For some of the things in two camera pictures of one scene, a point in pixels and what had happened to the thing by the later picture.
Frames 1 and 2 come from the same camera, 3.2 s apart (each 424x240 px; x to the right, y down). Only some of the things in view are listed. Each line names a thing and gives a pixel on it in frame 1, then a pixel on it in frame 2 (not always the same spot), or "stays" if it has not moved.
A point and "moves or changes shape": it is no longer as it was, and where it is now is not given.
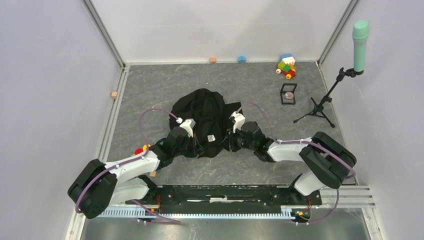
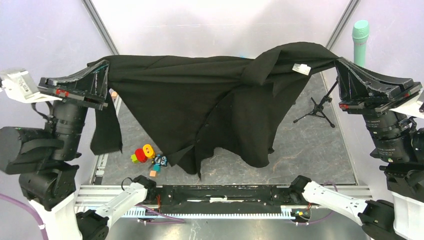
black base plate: [227, 198] stays
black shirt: [210, 116] moves or changes shape
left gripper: [196, 149] to [85, 86]
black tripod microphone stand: [317, 109] stays
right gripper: [228, 143] to [351, 88]
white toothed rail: [200, 213] stays
